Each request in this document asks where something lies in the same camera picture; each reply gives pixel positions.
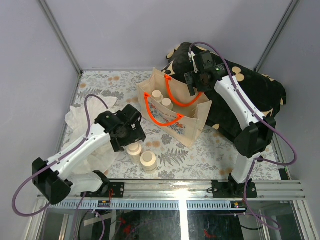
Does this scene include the black plush flower pillow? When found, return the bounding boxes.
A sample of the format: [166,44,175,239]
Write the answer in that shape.
[162,42,287,142]

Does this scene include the aluminium corner frame post left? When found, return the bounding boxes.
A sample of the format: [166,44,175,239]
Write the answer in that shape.
[36,0,83,75]

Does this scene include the aluminium front rail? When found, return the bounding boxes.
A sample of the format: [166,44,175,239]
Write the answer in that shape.
[37,178,307,201]

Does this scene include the beige canvas tote bag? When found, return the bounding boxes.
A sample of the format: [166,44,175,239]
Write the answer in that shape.
[137,69,212,148]

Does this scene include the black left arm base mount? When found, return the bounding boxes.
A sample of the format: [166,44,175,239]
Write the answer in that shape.
[85,181,125,199]

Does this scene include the cream bottle wooden cap front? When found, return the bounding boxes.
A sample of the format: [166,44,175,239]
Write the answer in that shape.
[126,142,142,164]

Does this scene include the wide cream jar wooden lid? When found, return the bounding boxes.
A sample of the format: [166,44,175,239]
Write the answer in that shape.
[140,151,157,174]

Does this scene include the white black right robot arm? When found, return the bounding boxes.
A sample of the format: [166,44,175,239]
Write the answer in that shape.
[184,50,276,198]

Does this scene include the cream bottle wooden cap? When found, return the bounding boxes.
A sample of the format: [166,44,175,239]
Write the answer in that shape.
[126,142,142,164]
[151,90,164,104]

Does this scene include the aluminium corner frame post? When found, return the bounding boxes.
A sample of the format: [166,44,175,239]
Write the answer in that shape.
[253,0,301,72]
[36,0,83,75]

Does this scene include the white crumpled cloth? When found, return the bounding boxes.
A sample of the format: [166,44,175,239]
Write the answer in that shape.
[62,96,120,174]

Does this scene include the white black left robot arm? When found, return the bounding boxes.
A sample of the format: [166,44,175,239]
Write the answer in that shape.
[31,104,146,205]

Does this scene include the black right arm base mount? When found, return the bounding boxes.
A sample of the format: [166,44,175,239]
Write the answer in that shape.
[211,179,258,199]

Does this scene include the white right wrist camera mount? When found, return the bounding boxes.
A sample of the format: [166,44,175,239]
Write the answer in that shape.
[188,51,198,74]

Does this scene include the grey slotted cable duct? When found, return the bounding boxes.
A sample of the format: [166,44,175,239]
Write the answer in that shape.
[51,199,246,211]

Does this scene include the green bottle wooden cap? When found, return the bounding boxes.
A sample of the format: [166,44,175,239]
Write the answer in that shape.
[161,98,174,111]

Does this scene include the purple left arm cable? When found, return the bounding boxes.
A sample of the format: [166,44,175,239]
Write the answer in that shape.
[12,94,111,240]

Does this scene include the aluminium corner frame post right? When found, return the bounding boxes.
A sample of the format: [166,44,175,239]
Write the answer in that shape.
[253,0,301,72]

